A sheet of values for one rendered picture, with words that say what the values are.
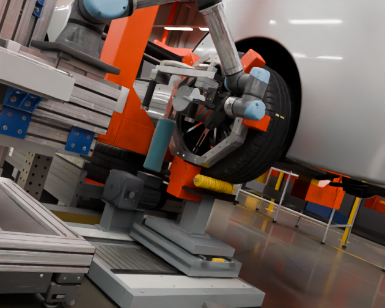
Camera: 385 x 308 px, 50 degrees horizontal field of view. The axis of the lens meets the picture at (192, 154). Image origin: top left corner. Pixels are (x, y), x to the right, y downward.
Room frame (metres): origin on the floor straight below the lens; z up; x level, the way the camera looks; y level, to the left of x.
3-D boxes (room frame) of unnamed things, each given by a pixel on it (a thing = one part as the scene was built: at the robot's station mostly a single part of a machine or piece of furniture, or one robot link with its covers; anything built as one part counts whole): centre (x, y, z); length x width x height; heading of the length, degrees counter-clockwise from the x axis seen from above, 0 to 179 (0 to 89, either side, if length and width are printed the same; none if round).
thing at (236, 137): (2.06, 0.00, 0.85); 0.54 x 0.07 x 0.54; 44
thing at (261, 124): (1.83, -0.22, 0.85); 0.09 x 0.08 x 0.07; 44
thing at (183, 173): (2.08, -0.02, 0.48); 0.16 x 0.12 x 0.17; 134
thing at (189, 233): (2.17, -0.12, 0.32); 0.40 x 0.30 x 0.28; 44
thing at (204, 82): (1.79, 0.04, 0.93); 0.09 x 0.05 x 0.05; 134
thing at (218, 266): (2.18, -0.12, 0.13); 0.50 x 0.36 x 0.10; 44
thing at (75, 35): (1.37, 0.47, 0.87); 0.15 x 0.15 x 0.10
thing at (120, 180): (2.31, 0.19, 0.26); 0.42 x 0.18 x 0.35; 134
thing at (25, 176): (2.18, 0.76, 0.21); 0.10 x 0.10 x 0.42; 44
